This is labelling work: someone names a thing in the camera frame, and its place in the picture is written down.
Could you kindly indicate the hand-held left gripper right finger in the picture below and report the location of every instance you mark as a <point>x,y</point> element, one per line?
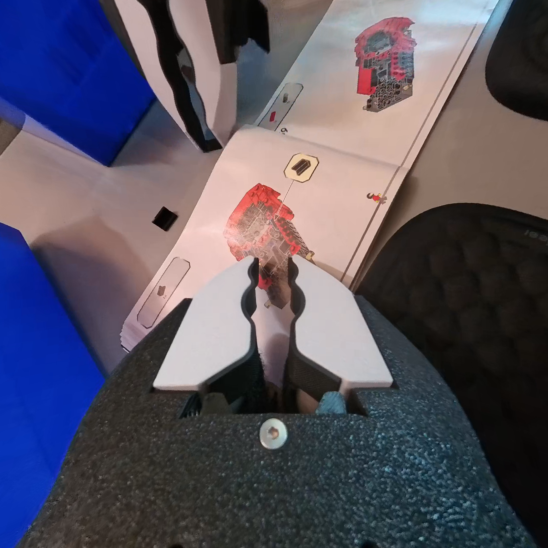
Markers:
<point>342,342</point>

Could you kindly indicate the small black lego piece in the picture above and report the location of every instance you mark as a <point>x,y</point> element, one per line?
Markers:
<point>164,218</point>

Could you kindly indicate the lego instruction booklet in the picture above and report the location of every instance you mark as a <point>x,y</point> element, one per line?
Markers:
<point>342,188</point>

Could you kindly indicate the blue plastic bin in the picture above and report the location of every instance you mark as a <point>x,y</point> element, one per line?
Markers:
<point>68,68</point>
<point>43,385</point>

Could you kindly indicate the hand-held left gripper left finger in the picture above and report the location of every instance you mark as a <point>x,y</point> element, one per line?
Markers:
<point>205,342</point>

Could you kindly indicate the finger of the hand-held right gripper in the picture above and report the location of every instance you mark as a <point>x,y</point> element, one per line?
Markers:
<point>150,43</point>
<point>205,51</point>

